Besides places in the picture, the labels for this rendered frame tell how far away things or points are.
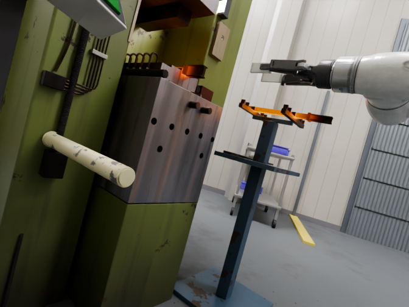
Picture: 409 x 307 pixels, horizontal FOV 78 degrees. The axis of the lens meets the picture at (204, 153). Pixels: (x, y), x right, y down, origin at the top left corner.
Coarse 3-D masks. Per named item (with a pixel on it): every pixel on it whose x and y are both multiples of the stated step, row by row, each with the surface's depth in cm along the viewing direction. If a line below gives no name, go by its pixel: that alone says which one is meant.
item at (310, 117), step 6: (258, 108) 129; (264, 108) 127; (270, 114) 127; (276, 114) 123; (300, 114) 117; (306, 114) 115; (312, 114) 114; (312, 120) 114; (318, 120) 112; (324, 120) 112; (330, 120) 110
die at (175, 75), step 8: (136, 64) 101; (144, 64) 98; (152, 64) 94; (160, 64) 92; (176, 72) 97; (176, 80) 98; (184, 80) 101; (192, 80) 104; (184, 88) 102; (192, 88) 105
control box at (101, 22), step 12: (48, 0) 49; (60, 0) 49; (72, 0) 50; (84, 0) 51; (96, 0) 52; (120, 0) 63; (72, 12) 53; (84, 12) 54; (96, 12) 55; (108, 12) 56; (84, 24) 57; (96, 24) 58; (108, 24) 59; (120, 24) 60; (96, 36) 62; (108, 36) 64
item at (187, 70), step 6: (186, 66) 98; (192, 66) 98; (198, 66) 96; (204, 66) 94; (186, 72) 99; (192, 72) 98; (198, 72) 96; (204, 72) 95; (198, 78) 97; (204, 78) 96
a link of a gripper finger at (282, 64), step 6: (276, 60) 69; (282, 60) 68; (288, 60) 67; (294, 60) 67; (300, 60) 65; (306, 60) 65; (270, 66) 70; (276, 66) 69; (282, 66) 68; (288, 66) 67; (294, 66) 66; (300, 66) 65
